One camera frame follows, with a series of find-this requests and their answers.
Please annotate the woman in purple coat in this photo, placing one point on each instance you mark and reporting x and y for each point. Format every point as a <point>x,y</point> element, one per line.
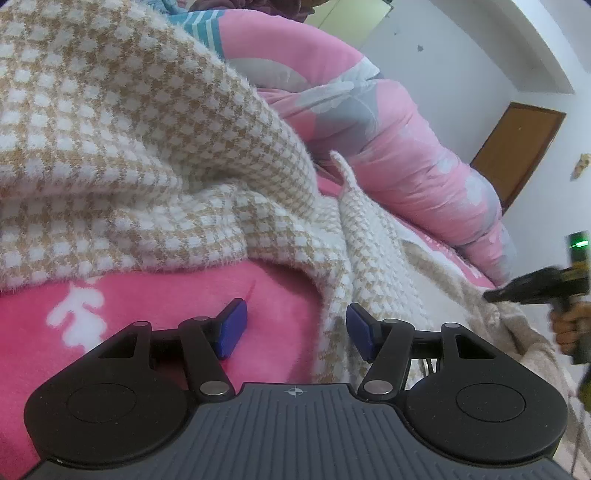
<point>297,10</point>

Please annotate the pink flowered bed sheet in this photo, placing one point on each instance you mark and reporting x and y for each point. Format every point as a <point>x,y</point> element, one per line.
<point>45,328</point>

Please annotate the beige white checked coat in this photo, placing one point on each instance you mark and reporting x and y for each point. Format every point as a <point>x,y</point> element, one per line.
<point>128,146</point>

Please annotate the brown wooden door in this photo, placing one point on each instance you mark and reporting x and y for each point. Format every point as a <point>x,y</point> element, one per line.
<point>515,148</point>

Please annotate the pink floral duvet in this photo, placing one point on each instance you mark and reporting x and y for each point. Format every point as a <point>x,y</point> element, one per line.
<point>336,100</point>

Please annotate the person's right hand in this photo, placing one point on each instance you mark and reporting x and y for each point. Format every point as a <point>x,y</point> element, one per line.
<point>569,326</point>

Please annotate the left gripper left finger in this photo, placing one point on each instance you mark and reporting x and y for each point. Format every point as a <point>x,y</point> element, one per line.
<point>205,343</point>

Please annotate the yellow green wardrobe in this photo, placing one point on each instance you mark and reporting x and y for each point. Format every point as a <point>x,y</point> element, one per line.
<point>352,21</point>

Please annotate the teal striped cloth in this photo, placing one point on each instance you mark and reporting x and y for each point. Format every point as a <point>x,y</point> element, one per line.
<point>202,25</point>

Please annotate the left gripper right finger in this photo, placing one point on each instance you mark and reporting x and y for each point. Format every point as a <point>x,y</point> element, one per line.
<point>386,346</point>

